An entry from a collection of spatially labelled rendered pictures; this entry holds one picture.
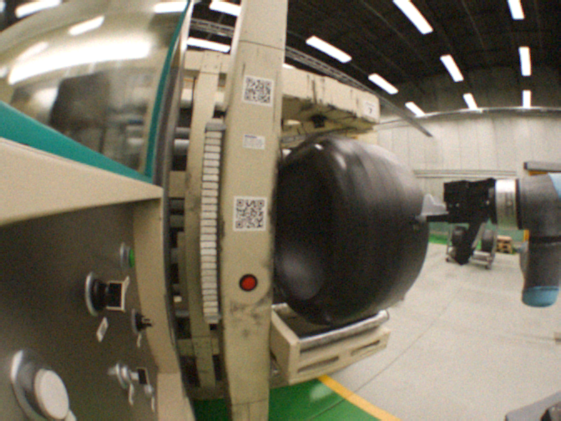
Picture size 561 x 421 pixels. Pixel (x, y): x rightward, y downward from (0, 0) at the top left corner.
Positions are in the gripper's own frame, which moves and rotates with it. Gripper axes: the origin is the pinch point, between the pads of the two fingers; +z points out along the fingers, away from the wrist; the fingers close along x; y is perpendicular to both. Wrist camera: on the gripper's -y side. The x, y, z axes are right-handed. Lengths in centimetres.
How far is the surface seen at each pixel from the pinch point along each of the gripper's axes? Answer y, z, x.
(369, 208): 2.4, 2.7, 14.4
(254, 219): 0.5, 19.8, 32.0
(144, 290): -12, 10, 55
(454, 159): 287, 422, -1026
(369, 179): 8.4, 3.8, 13.1
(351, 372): -114, 83, -59
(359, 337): -34.4, 17.1, 1.5
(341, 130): 44, 54, -21
